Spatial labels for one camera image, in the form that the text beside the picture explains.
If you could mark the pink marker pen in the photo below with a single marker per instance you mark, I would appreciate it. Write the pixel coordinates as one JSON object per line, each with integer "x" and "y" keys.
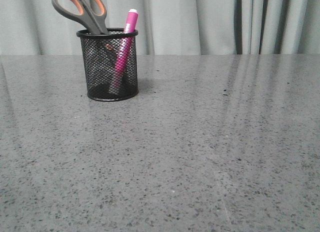
{"x": 130, "y": 24}

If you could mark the grey orange scissors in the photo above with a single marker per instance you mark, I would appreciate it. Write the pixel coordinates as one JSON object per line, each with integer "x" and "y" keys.
{"x": 93, "y": 22}

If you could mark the black mesh pen cup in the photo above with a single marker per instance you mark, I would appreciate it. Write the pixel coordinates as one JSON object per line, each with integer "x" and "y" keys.
{"x": 110, "y": 64}

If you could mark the grey curtain backdrop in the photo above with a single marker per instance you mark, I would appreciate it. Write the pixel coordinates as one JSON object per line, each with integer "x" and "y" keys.
{"x": 171, "y": 27}

